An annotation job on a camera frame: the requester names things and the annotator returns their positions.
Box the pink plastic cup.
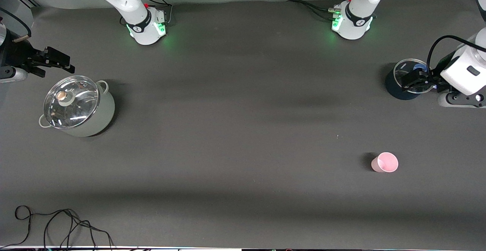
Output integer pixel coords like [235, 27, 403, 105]
[371, 152, 399, 173]

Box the glass lid blue knob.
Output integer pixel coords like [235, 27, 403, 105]
[393, 58, 437, 94]

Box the dark blue saucepan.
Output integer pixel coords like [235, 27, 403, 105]
[385, 58, 437, 100]

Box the glass pot lid beige knob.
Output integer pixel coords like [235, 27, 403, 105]
[43, 76, 100, 129]

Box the pale green stock pot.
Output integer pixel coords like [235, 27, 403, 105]
[39, 76, 115, 137]

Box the dark grey table mat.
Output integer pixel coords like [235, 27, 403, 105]
[0, 0, 486, 248]

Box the black left arm base cable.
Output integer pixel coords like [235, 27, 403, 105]
[287, 0, 338, 21]

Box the loose thin black cable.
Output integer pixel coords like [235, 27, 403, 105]
[0, 205, 114, 248]

